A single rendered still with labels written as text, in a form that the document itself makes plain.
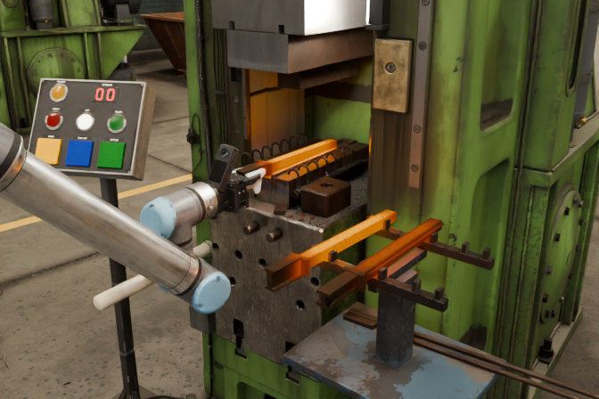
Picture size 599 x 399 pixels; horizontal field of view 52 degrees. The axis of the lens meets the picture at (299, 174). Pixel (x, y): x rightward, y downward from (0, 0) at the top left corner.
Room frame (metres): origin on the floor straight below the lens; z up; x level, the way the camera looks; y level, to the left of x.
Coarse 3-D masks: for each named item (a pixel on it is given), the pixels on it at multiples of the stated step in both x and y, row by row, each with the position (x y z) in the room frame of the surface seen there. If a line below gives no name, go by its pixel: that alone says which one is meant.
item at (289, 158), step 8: (320, 144) 1.74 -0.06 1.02; (328, 144) 1.76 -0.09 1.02; (336, 144) 1.80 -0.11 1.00; (296, 152) 1.65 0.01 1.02; (304, 152) 1.66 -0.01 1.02; (312, 152) 1.69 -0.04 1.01; (320, 152) 1.73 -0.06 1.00; (272, 160) 1.57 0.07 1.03; (280, 160) 1.57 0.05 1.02; (288, 160) 1.60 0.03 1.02; (296, 160) 1.63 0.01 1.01; (240, 168) 1.48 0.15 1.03; (248, 168) 1.48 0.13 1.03; (256, 168) 1.49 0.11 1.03; (264, 168) 1.53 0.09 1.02; (272, 168) 1.53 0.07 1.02
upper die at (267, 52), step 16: (240, 32) 1.59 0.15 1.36; (256, 32) 1.56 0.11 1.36; (336, 32) 1.67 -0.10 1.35; (352, 32) 1.74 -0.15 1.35; (368, 32) 1.81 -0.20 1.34; (240, 48) 1.59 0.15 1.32; (256, 48) 1.56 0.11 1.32; (272, 48) 1.53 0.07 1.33; (288, 48) 1.50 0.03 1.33; (304, 48) 1.56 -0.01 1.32; (320, 48) 1.61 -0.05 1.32; (336, 48) 1.67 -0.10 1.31; (352, 48) 1.74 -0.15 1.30; (368, 48) 1.81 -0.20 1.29; (240, 64) 1.59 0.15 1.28; (256, 64) 1.56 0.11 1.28; (272, 64) 1.53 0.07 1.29; (288, 64) 1.50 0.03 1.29; (304, 64) 1.56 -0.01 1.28; (320, 64) 1.61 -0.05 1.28
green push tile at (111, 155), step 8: (104, 144) 1.69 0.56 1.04; (112, 144) 1.69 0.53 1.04; (120, 144) 1.68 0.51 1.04; (104, 152) 1.68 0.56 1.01; (112, 152) 1.68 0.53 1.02; (120, 152) 1.67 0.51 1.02; (104, 160) 1.67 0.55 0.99; (112, 160) 1.66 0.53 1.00; (120, 160) 1.66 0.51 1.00; (120, 168) 1.65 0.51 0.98
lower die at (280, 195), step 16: (304, 144) 1.88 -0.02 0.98; (352, 144) 1.84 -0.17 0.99; (368, 144) 1.84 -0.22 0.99; (304, 160) 1.65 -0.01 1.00; (320, 160) 1.68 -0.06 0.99; (272, 176) 1.53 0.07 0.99; (288, 176) 1.54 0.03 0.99; (304, 176) 1.56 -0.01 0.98; (320, 176) 1.62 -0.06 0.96; (272, 192) 1.53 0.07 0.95; (288, 192) 1.50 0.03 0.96
